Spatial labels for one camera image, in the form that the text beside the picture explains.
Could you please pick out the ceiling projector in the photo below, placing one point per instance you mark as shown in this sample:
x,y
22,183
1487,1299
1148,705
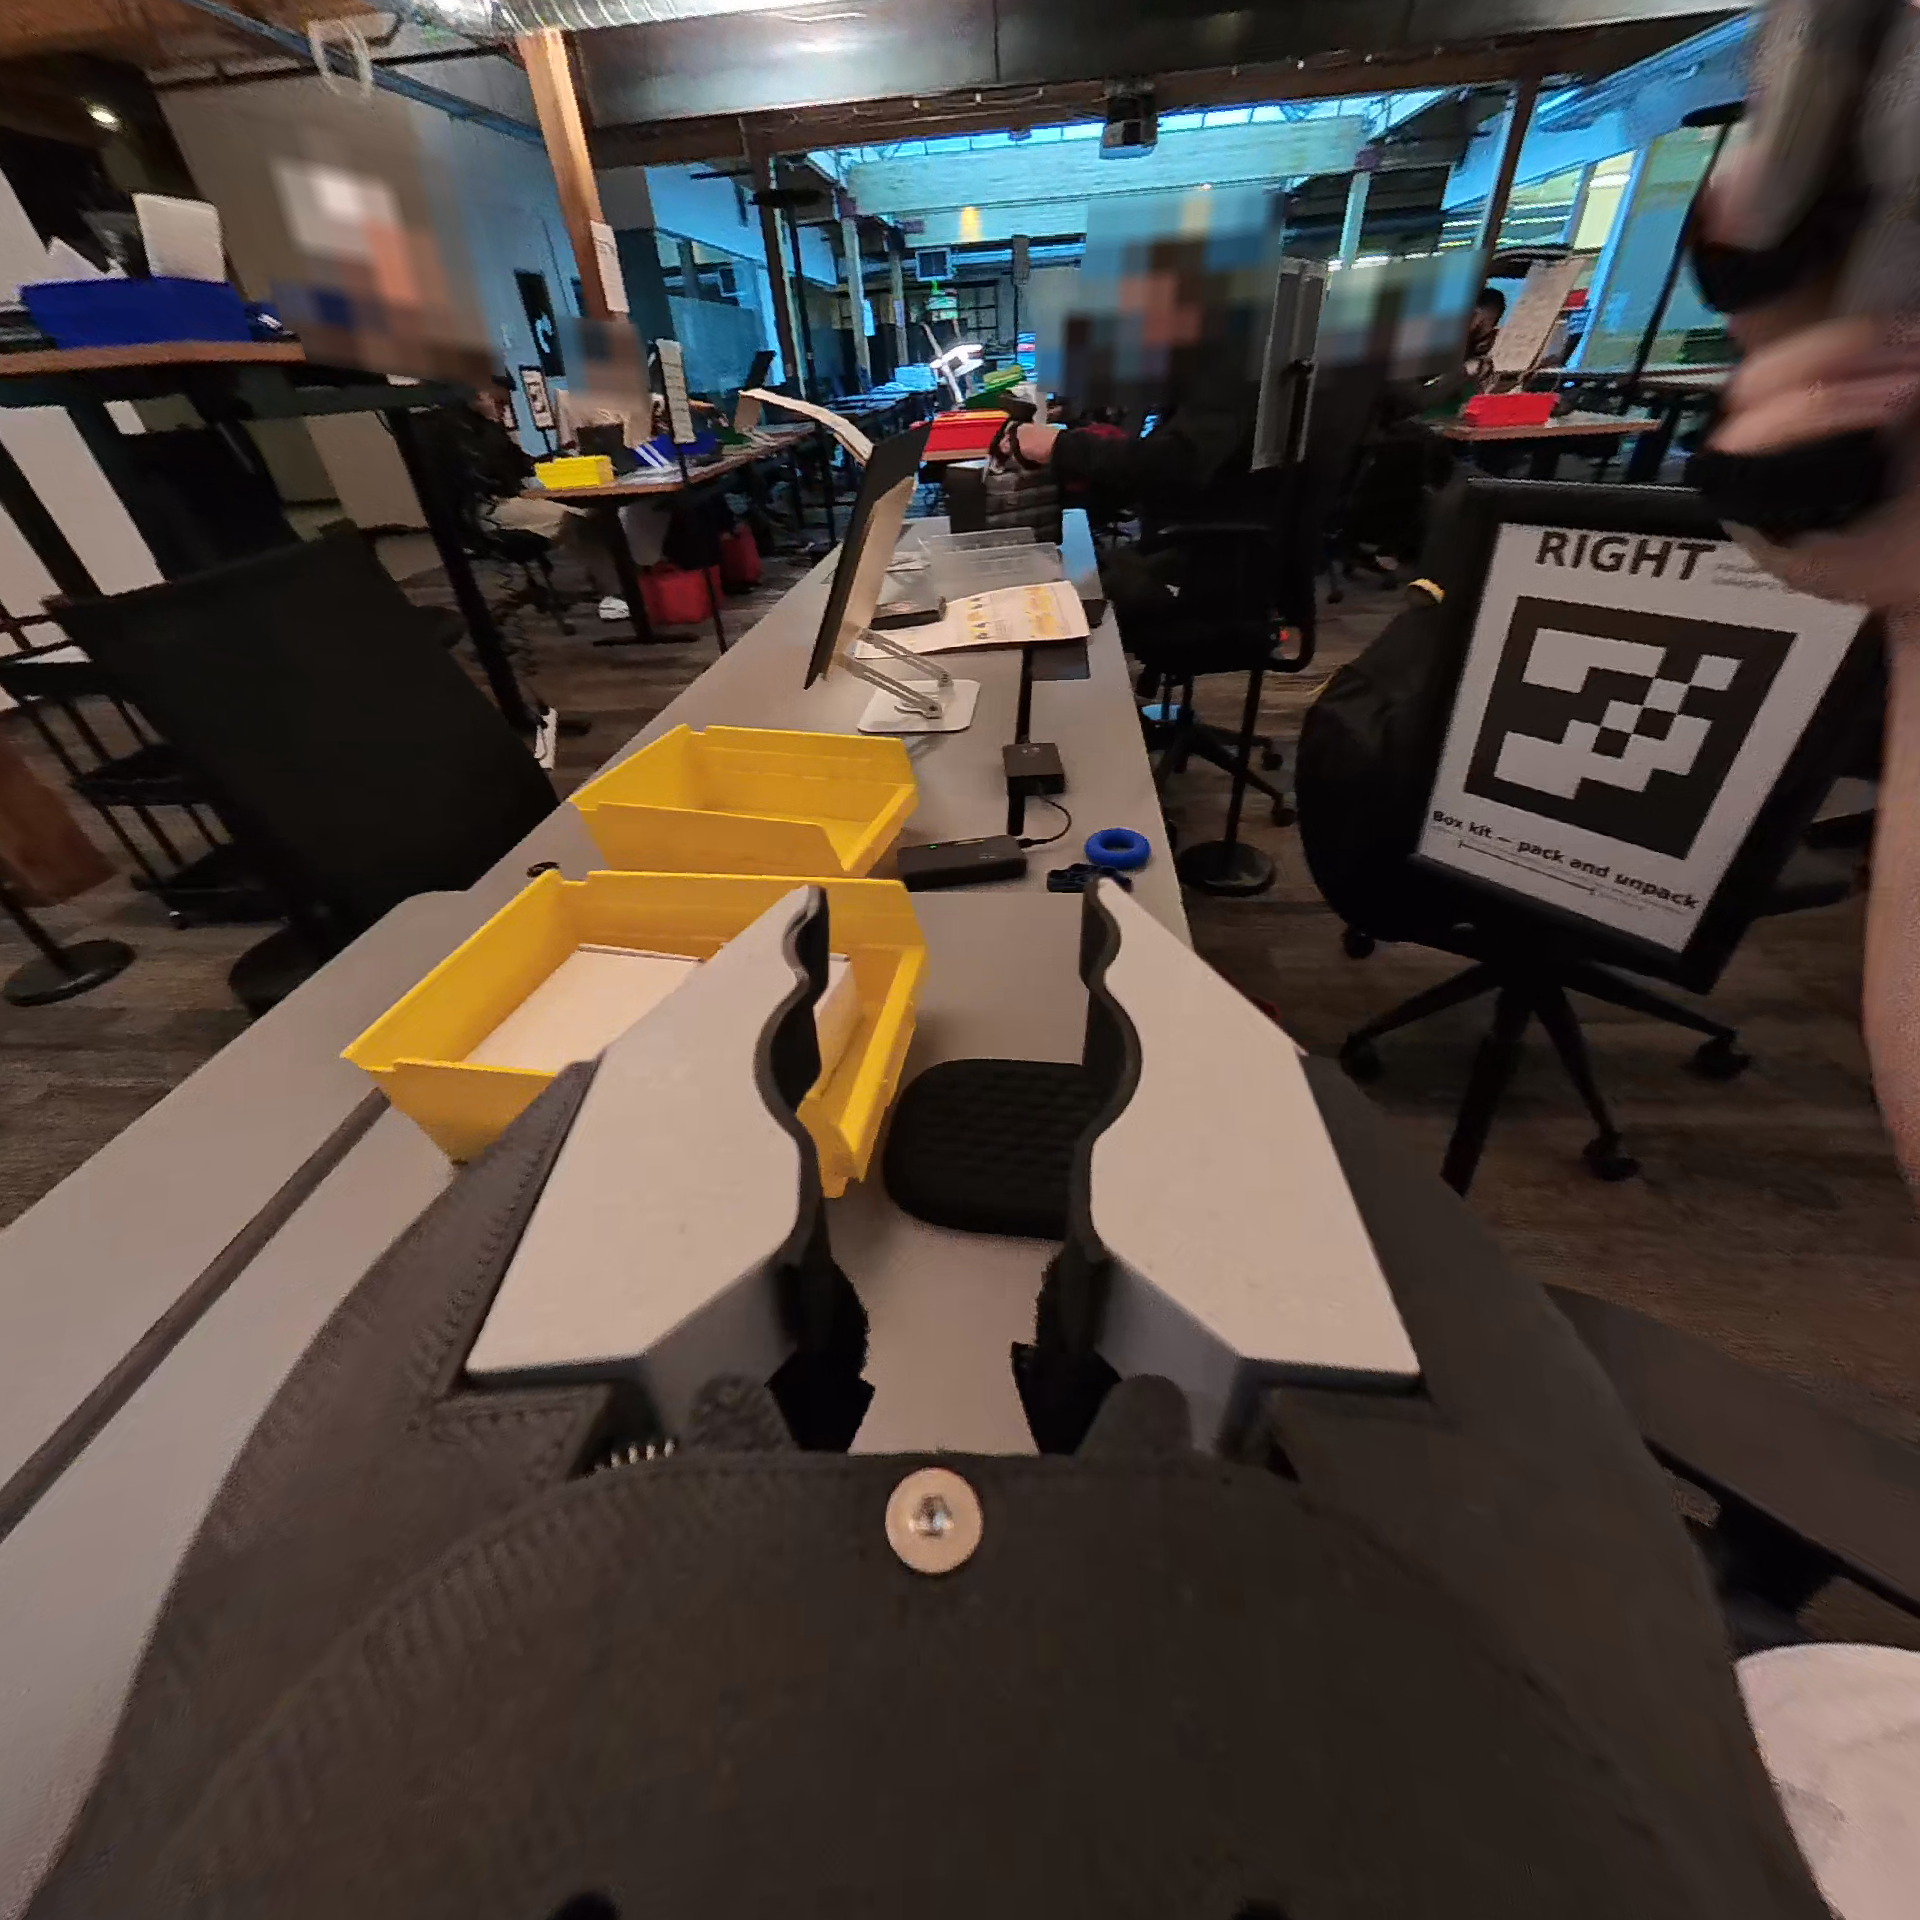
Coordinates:
x,y
1130,122

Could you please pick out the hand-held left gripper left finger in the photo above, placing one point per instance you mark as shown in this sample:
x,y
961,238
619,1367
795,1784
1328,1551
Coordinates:
x,y
662,1200

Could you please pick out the red floor container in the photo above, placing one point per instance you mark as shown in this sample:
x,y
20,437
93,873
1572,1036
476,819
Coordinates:
x,y
676,595
741,557

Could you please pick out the black adapter box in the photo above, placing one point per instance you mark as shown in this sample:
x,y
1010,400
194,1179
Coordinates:
x,y
1035,771

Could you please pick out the grey tilted board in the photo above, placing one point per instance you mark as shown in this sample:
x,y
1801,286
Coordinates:
x,y
871,555
1288,361

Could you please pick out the red plastic bin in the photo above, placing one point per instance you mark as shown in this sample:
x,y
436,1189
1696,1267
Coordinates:
x,y
961,439
1508,410

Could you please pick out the yellow plastic bin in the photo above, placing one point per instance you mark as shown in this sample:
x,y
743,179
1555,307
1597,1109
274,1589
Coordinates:
x,y
452,1096
705,840
576,474

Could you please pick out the wooden top desk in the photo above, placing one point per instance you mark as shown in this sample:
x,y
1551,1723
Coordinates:
x,y
151,361

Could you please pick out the small white box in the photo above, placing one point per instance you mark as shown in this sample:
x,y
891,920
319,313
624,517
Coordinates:
x,y
182,237

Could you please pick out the grey metal stand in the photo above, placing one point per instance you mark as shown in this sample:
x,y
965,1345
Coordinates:
x,y
923,699

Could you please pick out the black leaning panel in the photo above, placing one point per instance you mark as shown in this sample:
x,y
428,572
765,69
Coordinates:
x,y
300,720

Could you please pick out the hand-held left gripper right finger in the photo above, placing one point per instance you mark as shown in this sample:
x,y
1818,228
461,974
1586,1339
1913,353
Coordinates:
x,y
1230,1200

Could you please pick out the blue plastic bin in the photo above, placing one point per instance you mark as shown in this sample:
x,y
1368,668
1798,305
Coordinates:
x,y
136,313

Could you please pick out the black textured pad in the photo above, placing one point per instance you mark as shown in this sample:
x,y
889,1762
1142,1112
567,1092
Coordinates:
x,y
975,1146

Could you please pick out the person's white clothing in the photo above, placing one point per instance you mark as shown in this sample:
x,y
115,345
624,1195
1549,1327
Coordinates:
x,y
1845,1784

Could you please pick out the small dark blue object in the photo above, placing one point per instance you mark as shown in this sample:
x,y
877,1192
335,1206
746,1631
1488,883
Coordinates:
x,y
1075,880

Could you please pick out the person's right hand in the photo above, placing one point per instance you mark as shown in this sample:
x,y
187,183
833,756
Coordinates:
x,y
1845,391

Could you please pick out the wooden post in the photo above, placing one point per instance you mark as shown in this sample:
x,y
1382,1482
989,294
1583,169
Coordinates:
x,y
571,166

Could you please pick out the black round floor base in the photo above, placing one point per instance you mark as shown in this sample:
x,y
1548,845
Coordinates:
x,y
68,968

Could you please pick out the printed paper sheet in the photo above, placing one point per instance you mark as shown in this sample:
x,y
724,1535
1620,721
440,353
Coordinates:
x,y
1005,618

